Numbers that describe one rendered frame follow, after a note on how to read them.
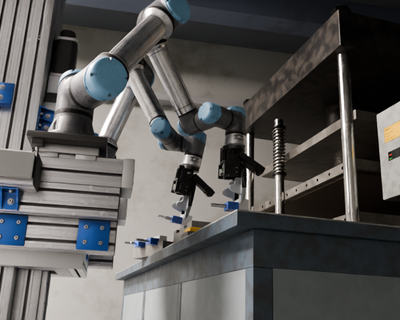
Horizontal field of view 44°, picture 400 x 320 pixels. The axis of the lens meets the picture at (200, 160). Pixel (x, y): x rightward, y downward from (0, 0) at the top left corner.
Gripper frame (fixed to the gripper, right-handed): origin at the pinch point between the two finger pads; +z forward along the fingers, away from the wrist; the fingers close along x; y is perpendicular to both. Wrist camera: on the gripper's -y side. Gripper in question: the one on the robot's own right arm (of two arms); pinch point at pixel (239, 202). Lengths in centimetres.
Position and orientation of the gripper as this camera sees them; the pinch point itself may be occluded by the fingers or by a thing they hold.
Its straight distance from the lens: 175.5
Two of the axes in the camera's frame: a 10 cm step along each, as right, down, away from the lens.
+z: -0.4, 9.5, -3.1
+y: -9.5, -1.3, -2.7
